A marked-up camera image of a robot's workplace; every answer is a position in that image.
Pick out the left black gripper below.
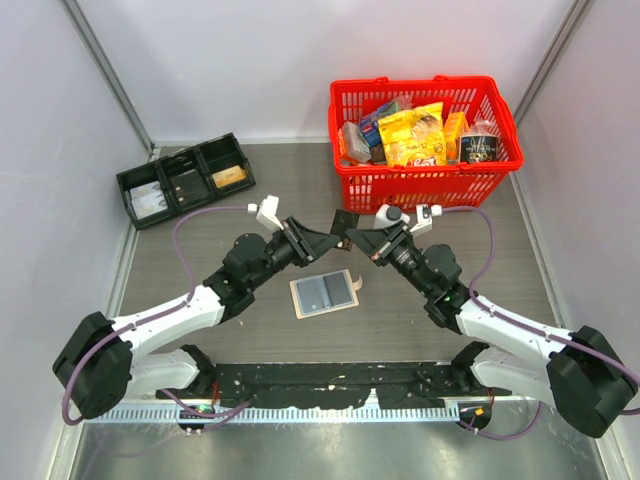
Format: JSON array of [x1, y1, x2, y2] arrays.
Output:
[[248, 217, 340, 291]]

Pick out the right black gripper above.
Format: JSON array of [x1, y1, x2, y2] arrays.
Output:
[[346, 220, 433, 297]]

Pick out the black credit card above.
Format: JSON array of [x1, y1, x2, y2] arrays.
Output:
[[330, 209, 360, 251]]

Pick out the beige card holder wallet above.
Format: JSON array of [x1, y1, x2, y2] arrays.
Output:
[[289, 269, 363, 320]]

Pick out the dark card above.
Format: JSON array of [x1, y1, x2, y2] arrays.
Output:
[[170, 169, 209, 209]]

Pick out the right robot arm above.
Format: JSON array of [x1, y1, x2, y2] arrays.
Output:
[[346, 222, 639, 438]]

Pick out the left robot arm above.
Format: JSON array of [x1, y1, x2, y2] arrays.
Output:
[[52, 217, 340, 426]]

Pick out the gold card in tray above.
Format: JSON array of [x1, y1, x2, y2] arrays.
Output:
[[211, 165, 247, 189]]

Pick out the white cards in tray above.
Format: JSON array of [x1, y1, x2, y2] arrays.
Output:
[[129, 181, 168, 220]]

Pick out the white bottle grey cap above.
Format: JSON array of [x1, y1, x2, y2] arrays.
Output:
[[373, 204, 410, 229]]

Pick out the grey wrapped snack pack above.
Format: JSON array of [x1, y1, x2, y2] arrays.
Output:
[[338, 121, 371, 164]]

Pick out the red shopping basket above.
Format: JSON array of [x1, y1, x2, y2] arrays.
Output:
[[328, 76, 524, 214]]

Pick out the yellow chips bag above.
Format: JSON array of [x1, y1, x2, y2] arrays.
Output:
[[379, 102, 447, 168]]

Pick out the blue snack packet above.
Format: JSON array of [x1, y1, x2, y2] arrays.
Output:
[[359, 99, 407, 147]]

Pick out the black round can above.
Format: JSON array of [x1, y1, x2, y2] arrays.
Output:
[[459, 132, 498, 164]]

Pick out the orange snack box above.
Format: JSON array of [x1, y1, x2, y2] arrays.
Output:
[[443, 111, 469, 164]]

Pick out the black three-compartment tray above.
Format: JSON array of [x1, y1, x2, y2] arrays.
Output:
[[116, 133, 256, 230]]

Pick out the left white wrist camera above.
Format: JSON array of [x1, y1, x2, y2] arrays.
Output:
[[247, 195, 284, 233]]

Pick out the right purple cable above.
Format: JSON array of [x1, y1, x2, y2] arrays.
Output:
[[432, 206, 640, 441]]

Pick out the black mounting base plate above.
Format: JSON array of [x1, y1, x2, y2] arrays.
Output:
[[171, 362, 489, 410]]

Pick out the white cable duct strip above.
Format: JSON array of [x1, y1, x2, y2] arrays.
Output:
[[89, 403, 460, 424]]

